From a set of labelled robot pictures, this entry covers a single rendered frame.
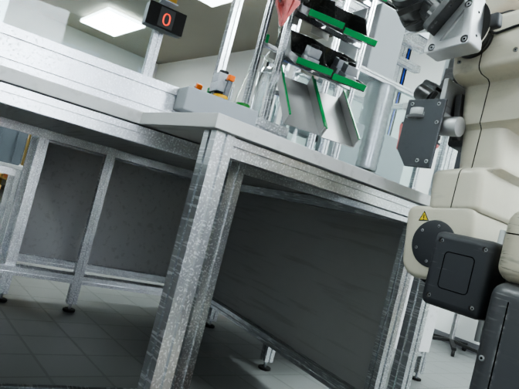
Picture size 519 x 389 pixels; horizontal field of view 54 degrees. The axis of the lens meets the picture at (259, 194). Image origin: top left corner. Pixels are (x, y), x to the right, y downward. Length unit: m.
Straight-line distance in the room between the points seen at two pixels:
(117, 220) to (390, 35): 1.85
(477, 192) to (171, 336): 0.68
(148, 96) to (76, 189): 1.73
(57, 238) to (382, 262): 1.83
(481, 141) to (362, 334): 0.97
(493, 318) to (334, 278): 1.25
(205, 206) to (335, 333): 1.18
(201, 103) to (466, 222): 0.68
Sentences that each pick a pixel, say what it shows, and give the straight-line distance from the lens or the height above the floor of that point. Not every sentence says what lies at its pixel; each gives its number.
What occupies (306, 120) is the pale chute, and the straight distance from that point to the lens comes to 1.69.
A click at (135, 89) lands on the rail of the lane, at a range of 1.33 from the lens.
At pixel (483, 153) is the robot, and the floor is 0.94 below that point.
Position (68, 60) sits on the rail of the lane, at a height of 0.93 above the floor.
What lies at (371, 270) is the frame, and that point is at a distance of 1.95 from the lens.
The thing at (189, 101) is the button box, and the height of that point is 0.92.
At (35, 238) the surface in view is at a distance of 3.01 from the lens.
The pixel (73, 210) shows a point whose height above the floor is 0.46.
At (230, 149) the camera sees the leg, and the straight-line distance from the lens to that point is 1.00.
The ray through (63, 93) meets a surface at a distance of 1.21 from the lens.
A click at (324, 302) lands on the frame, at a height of 0.41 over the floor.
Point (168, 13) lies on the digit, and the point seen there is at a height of 1.22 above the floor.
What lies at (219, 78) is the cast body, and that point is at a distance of 1.59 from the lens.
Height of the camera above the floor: 0.70
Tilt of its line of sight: 2 degrees up
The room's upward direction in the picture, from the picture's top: 14 degrees clockwise
